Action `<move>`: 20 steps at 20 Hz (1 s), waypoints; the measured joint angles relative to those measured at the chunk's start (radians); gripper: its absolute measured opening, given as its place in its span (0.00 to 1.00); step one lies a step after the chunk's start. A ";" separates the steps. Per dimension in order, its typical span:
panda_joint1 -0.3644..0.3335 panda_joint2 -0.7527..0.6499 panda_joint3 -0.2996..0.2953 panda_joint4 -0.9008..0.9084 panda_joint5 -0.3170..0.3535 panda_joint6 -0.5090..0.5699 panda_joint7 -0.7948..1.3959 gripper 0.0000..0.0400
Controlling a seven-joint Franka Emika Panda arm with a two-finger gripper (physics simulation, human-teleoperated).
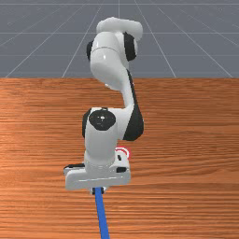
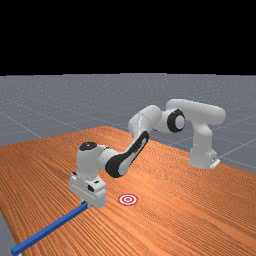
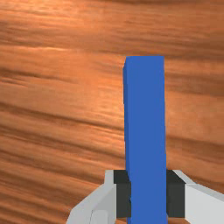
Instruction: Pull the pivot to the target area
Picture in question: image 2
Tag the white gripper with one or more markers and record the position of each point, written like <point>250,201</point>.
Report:
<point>89,190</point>

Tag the long blue stick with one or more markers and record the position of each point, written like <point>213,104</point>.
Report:
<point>50,229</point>

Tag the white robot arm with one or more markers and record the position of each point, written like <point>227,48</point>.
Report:
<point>200,140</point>

